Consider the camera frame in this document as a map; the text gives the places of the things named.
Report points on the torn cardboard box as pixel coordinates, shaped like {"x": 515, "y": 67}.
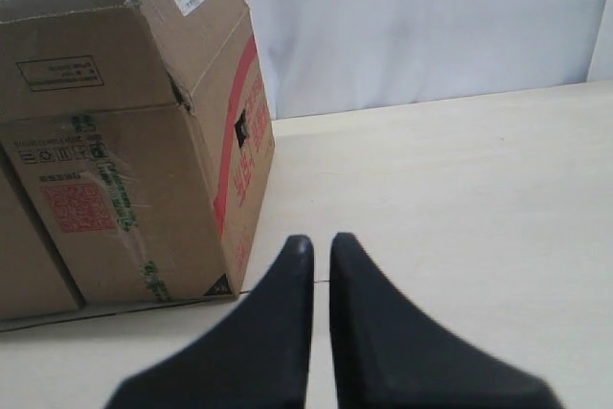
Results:
{"x": 34, "y": 278}

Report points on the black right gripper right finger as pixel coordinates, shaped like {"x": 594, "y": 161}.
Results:
{"x": 388, "y": 353}

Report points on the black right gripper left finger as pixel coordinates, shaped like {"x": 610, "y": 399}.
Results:
{"x": 256, "y": 357}

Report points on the tall cardboard box with flaps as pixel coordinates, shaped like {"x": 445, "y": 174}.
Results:
{"x": 141, "y": 132}

